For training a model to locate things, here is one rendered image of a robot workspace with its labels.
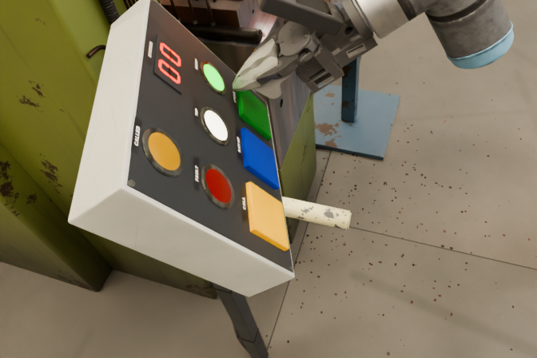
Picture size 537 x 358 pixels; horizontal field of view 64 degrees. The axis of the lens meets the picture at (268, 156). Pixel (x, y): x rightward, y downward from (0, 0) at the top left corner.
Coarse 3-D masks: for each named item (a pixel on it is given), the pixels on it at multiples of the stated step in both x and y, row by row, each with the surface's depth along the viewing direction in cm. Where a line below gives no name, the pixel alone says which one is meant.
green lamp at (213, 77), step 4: (204, 68) 63; (208, 68) 64; (212, 68) 65; (208, 72) 63; (212, 72) 64; (216, 72) 65; (208, 76) 62; (212, 76) 63; (216, 76) 64; (220, 76) 66; (212, 80) 63; (216, 80) 64; (220, 80) 65; (212, 84) 62; (216, 84) 63; (220, 84) 64; (216, 88) 63; (220, 88) 64
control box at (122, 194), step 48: (144, 0) 59; (144, 48) 52; (192, 48) 63; (96, 96) 53; (144, 96) 48; (192, 96) 56; (96, 144) 46; (144, 144) 43; (192, 144) 51; (240, 144) 61; (96, 192) 41; (144, 192) 40; (192, 192) 46; (240, 192) 55; (144, 240) 45; (192, 240) 46; (240, 240) 50; (288, 240) 60; (240, 288) 57
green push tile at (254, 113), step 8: (240, 96) 68; (248, 96) 70; (240, 104) 67; (248, 104) 68; (256, 104) 71; (240, 112) 66; (248, 112) 67; (256, 112) 70; (264, 112) 72; (248, 120) 66; (256, 120) 68; (264, 120) 71; (256, 128) 68; (264, 128) 69; (264, 136) 69
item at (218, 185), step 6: (210, 174) 51; (216, 174) 51; (210, 180) 50; (216, 180) 51; (222, 180) 52; (210, 186) 49; (216, 186) 50; (222, 186) 51; (228, 186) 52; (216, 192) 50; (222, 192) 51; (228, 192) 52; (222, 198) 50; (228, 198) 51
